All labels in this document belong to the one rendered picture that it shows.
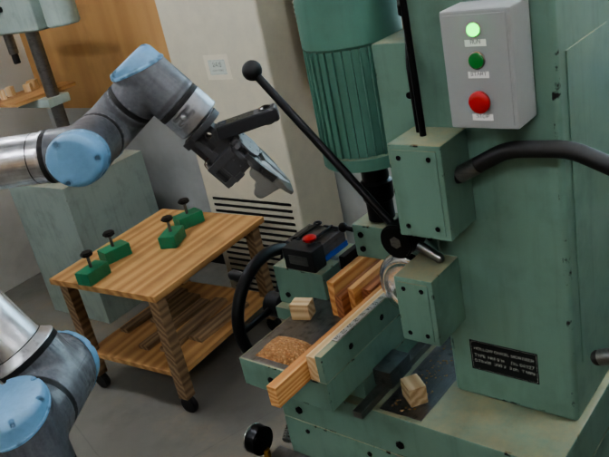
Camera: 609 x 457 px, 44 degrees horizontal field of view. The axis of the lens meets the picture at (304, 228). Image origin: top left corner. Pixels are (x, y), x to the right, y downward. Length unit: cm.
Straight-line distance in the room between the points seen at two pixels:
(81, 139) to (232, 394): 185
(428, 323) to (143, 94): 61
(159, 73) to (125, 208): 239
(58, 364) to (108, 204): 202
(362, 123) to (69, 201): 236
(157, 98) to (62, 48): 292
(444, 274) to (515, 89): 34
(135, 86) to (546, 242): 72
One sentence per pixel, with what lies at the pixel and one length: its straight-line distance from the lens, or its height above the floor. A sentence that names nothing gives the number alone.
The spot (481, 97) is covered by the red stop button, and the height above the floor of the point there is 137.
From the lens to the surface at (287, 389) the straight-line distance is 127.
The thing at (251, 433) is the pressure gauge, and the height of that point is 69.
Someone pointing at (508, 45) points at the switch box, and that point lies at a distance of 99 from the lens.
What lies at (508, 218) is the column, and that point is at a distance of 116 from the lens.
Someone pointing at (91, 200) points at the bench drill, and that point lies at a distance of 355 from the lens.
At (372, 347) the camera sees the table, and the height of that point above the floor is 89.
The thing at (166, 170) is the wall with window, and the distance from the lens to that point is 396.
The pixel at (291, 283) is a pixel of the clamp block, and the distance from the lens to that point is 157.
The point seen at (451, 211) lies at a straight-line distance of 111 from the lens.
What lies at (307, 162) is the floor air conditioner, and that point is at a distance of 305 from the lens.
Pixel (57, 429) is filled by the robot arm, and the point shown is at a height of 82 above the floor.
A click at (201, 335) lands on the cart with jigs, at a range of 296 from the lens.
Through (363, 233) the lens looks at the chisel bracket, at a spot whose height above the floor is 105.
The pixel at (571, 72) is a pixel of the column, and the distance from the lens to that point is 109.
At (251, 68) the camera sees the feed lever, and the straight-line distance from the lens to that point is 128.
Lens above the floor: 165
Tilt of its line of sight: 23 degrees down
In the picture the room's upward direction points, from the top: 12 degrees counter-clockwise
